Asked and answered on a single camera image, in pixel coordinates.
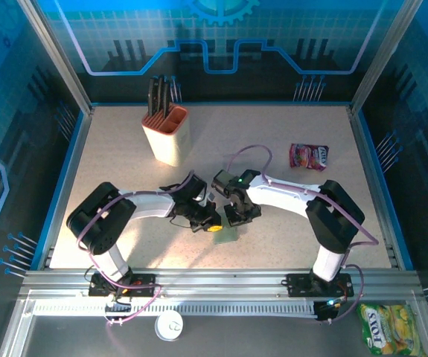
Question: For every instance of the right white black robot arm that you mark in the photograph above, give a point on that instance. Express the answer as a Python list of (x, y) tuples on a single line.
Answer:
[(332, 219)]

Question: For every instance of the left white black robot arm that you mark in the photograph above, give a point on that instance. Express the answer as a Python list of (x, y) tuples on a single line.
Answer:
[(98, 219)]

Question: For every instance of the pink candy bag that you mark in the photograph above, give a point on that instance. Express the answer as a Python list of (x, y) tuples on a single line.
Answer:
[(308, 157)]

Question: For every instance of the cream orange knife block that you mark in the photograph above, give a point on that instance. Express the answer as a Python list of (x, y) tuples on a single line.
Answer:
[(167, 143)]

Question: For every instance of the white round lid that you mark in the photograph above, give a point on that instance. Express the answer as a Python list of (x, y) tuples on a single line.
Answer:
[(169, 325)]

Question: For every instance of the black controller box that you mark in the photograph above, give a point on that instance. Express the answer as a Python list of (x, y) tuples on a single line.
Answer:
[(325, 313)]

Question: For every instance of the green yellow candy bag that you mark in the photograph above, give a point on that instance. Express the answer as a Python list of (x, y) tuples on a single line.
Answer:
[(390, 329)]

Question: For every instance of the aluminium cross rail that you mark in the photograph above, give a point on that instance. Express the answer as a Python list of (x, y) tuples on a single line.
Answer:
[(217, 282)]

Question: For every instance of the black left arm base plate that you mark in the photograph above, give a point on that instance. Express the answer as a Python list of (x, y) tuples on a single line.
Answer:
[(143, 284)]

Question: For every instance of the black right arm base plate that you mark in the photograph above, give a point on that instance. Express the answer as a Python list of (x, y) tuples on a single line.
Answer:
[(299, 285)]

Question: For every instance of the aluminium side rail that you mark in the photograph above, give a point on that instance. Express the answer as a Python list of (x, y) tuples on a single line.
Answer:
[(73, 167), (375, 186)]

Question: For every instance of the aluminium frame post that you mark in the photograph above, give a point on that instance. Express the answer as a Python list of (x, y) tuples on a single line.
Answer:
[(383, 56), (59, 61)]

